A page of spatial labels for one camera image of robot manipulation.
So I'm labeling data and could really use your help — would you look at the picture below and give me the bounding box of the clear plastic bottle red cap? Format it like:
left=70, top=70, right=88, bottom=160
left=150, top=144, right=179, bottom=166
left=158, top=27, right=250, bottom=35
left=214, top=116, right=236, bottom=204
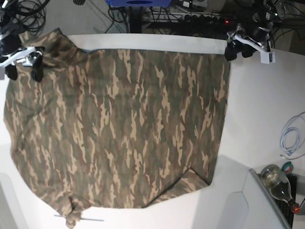
left=260, top=165, right=301, bottom=214

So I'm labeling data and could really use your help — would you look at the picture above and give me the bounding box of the coiled white cable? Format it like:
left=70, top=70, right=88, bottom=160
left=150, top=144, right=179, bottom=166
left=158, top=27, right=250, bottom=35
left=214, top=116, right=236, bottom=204
left=278, top=113, right=305, bottom=159

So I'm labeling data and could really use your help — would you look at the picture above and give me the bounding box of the blue bin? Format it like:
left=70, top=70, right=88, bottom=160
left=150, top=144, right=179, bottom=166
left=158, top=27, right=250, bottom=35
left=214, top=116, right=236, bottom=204
left=106, top=0, right=172, bottom=7

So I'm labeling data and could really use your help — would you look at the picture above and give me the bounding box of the camouflage t-shirt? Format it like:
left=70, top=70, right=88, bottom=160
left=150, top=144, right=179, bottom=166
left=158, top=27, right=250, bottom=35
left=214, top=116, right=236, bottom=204
left=4, top=29, right=230, bottom=229

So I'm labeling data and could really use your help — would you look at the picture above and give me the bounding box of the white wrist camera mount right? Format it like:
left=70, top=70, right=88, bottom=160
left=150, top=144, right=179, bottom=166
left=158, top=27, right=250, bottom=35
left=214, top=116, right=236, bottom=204
left=0, top=46, right=45, bottom=80

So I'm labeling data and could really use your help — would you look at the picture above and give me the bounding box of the green tape roll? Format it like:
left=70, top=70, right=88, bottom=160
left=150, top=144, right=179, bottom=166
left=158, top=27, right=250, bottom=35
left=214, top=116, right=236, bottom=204
left=282, top=161, right=294, bottom=175

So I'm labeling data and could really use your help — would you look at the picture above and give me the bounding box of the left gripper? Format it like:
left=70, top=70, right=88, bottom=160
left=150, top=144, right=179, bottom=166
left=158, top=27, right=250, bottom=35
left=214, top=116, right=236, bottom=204
left=224, top=22, right=272, bottom=61

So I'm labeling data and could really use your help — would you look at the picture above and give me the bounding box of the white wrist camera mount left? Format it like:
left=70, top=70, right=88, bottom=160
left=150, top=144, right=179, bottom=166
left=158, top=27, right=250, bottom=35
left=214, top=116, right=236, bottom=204
left=227, top=23, right=275, bottom=64

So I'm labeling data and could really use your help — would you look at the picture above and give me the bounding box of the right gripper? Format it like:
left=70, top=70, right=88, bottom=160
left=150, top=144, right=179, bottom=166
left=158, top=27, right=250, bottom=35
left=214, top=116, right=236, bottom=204
left=0, top=23, right=43, bottom=83

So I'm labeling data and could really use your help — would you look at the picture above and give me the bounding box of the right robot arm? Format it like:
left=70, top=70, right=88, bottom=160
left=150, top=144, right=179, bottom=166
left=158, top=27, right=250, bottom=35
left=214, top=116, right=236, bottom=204
left=0, top=0, right=171, bottom=82

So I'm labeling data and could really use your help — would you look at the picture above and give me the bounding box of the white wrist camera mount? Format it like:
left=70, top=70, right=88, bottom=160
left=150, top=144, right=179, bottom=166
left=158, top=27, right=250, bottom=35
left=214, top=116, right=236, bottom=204
left=227, top=23, right=275, bottom=64
left=0, top=46, right=45, bottom=80

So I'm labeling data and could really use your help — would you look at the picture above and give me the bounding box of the black mesh tray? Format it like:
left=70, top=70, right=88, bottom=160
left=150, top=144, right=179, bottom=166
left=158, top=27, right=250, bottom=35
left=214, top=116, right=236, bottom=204
left=274, top=174, right=298, bottom=227

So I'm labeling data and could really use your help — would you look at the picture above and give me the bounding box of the coiled black cable bundle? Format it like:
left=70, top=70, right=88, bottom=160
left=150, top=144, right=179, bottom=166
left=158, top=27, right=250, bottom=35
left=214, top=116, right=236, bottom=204
left=4, top=0, right=51, bottom=31

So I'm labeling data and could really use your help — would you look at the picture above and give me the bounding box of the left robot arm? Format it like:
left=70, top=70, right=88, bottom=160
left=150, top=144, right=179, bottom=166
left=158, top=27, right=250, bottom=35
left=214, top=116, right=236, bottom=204
left=224, top=0, right=285, bottom=64

